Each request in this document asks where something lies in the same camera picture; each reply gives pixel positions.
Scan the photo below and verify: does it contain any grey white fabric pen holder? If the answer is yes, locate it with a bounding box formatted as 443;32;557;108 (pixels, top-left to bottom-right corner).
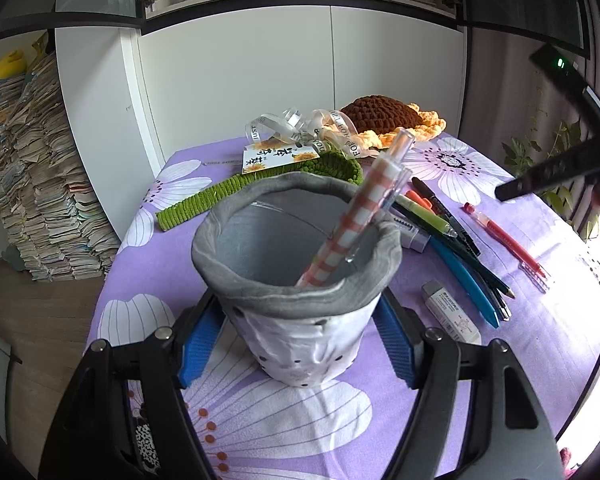
191;171;404;389

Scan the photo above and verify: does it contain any blue pen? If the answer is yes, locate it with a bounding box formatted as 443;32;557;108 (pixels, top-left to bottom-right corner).
429;238;500;328

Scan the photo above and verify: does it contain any black pen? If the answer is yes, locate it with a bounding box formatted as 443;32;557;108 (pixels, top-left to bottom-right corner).
411;177;480;257

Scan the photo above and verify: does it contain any green highlighter pen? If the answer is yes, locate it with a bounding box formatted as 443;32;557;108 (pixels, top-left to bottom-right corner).
394;195;457;238

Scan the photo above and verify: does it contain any orange marker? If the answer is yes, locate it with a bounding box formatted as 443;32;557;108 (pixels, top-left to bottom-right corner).
405;190;432;211

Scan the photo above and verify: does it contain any orange checkered pen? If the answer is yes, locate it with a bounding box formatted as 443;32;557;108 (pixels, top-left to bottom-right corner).
297;128;415;286

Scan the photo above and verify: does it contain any red gel pen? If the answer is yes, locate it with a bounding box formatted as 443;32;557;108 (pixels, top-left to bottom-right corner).
462;203;550;292

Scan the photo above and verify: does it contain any green potted plant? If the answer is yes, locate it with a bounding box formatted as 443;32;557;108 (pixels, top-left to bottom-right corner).
502;119;600;240

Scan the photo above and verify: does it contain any green crochet stem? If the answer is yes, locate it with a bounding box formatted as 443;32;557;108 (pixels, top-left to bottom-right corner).
156;173;261;233

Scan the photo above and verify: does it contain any purple floral tablecloth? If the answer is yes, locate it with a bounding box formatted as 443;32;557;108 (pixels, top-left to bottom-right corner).
90;135;600;479

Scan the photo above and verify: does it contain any sunflower gift card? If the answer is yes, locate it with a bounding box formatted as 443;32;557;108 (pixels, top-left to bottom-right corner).
242;141;320;174

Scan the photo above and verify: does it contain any green crochet leaf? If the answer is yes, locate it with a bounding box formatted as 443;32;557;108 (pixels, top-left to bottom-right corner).
254;151;364;185

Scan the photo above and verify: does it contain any tall stack of books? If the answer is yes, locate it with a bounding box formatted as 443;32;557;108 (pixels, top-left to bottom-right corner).
0;54;120;282

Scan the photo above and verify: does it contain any crochet sunflower head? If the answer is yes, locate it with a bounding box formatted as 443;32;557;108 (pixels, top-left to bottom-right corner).
339;94;446;150

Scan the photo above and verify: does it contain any translucent white ribbon bow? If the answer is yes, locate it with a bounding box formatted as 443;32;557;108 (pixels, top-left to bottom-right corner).
245;107;378;159

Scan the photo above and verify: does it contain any white bookshelf cabinet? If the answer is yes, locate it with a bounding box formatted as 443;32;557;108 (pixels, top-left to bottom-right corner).
55;0;467;234

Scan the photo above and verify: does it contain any yellow plush toy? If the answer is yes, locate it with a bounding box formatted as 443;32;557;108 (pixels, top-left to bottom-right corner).
0;49;27;80

